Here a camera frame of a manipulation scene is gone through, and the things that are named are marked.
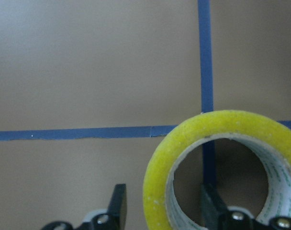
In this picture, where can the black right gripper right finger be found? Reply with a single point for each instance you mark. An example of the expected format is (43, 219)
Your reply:
(213, 208)

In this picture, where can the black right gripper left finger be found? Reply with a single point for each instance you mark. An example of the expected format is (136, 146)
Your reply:
(116, 211)

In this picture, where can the yellow tape roll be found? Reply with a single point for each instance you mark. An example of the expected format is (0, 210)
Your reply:
(268, 139)

